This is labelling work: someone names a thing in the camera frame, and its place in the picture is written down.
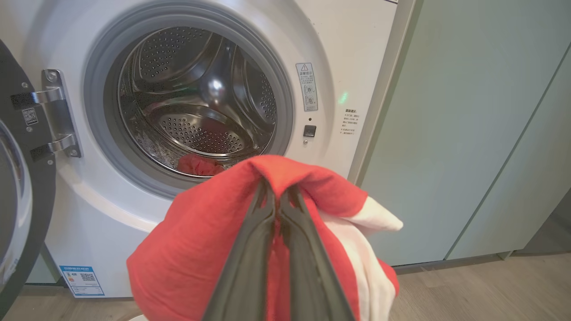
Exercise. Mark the white front-load washing machine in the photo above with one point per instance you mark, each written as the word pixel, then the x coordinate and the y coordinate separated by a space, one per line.
pixel 352 53

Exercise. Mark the light teal cabinet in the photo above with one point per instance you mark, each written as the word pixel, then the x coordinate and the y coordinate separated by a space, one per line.
pixel 446 133

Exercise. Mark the black round glass washer door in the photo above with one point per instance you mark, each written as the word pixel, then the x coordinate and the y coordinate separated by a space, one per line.
pixel 38 187

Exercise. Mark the silver metal door hinge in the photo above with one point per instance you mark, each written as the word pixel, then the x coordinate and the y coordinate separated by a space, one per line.
pixel 62 116

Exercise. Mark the printed instruction text label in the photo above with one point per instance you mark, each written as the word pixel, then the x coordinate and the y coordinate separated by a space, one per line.
pixel 350 122

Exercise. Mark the white laundry basket brown rim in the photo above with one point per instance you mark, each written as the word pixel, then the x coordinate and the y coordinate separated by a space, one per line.
pixel 136 318

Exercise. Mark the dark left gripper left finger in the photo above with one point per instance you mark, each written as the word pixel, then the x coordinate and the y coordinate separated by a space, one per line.
pixel 247 267

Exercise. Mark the blue energy label sticker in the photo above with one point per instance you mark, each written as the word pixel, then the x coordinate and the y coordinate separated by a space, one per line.
pixel 82 281

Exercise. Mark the grey warning sticker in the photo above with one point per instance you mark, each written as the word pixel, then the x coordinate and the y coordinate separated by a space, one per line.
pixel 307 87

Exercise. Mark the narrow pale green cabinet door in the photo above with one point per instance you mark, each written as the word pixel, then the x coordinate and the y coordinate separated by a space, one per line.
pixel 535 200

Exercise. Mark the small QR code sticker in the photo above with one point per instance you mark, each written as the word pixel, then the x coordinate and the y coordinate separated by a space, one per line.
pixel 30 116

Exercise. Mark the small red garment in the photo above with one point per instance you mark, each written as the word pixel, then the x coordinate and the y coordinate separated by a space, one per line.
pixel 198 165

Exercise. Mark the stainless steel washing machine drum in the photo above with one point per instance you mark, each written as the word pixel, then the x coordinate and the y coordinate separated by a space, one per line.
pixel 200 129

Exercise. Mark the black door latch socket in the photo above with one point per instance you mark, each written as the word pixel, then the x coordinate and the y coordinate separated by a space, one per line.
pixel 309 130

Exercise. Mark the red and white garment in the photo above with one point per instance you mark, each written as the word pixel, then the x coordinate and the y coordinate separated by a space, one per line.
pixel 187 249

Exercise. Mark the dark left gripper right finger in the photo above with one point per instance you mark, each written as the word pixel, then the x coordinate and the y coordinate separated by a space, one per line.
pixel 310 276

